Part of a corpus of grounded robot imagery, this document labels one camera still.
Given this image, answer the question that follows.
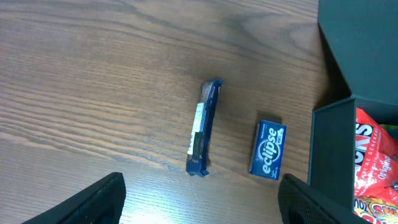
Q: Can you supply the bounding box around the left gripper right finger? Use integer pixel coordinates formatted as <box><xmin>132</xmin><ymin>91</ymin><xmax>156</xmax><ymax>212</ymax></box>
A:
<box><xmin>277</xmin><ymin>174</ymin><xmax>368</xmax><ymax>224</ymax></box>

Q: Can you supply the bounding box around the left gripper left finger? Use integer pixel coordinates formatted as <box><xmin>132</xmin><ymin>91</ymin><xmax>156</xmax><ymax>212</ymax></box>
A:
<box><xmin>24</xmin><ymin>172</ymin><xmax>126</xmax><ymax>224</ymax></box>

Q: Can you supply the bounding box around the blue Eclipse mint box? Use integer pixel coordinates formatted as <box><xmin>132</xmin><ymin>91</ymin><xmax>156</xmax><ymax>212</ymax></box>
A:
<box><xmin>249</xmin><ymin>120</ymin><xmax>286</xmax><ymax>180</ymax></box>

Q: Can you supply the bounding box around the green Haribo gummy bag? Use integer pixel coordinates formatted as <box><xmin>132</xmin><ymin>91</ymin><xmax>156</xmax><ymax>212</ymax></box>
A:
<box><xmin>354</xmin><ymin>124</ymin><xmax>398</xmax><ymax>224</ymax></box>

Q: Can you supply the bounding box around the dark purple snack bar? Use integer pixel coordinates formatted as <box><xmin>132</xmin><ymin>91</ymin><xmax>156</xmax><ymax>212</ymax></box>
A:
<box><xmin>186</xmin><ymin>79</ymin><xmax>222</xmax><ymax>177</ymax></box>

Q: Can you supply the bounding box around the dark green box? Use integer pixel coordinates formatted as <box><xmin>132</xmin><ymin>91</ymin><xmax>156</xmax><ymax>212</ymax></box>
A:
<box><xmin>308</xmin><ymin>0</ymin><xmax>397</xmax><ymax>211</ymax></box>

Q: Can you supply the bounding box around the red Hacks candy bag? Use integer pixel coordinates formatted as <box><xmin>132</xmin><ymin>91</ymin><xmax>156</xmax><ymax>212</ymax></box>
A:
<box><xmin>354</xmin><ymin>108</ymin><xmax>397</xmax><ymax>205</ymax></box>

